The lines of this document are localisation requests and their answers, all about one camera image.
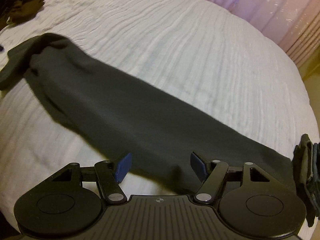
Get dark grey pants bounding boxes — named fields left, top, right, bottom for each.
left=0, top=33, right=297, bottom=195

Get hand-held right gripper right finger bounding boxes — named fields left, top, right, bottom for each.
left=190, top=151, right=273, bottom=204

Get pink curtain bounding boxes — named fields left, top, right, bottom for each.
left=160, top=0, right=320, bottom=64

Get brown garment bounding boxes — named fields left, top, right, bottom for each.
left=0, top=0, right=52, bottom=27

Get stack of folded clothes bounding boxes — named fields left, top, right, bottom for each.
left=292, top=134, right=320, bottom=227

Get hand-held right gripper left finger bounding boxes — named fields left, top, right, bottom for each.
left=51, top=152, right=132, bottom=204

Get striped white bed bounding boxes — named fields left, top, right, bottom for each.
left=0, top=0, right=316, bottom=235

